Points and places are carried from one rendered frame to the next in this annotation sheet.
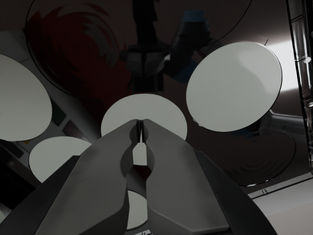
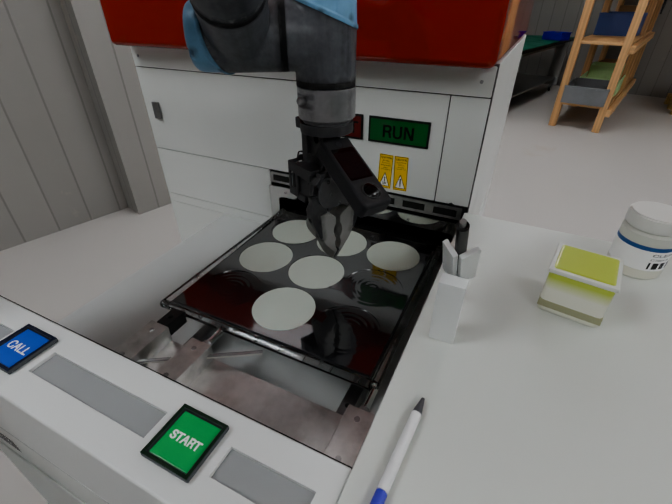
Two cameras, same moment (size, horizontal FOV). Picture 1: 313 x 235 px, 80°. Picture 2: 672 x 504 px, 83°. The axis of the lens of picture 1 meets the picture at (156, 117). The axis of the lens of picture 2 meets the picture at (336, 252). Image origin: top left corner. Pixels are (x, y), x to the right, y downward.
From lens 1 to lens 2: 50 cm
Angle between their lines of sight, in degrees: 38
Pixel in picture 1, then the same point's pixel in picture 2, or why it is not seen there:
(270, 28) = (292, 336)
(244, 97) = (274, 308)
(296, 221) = not seen: outside the picture
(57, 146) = (356, 248)
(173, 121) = (305, 282)
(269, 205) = (131, 289)
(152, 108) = (322, 282)
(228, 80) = (292, 309)
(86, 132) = (347, 259)
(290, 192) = (116, 307)
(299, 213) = not seen: outside the picture
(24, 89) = (386, 263)
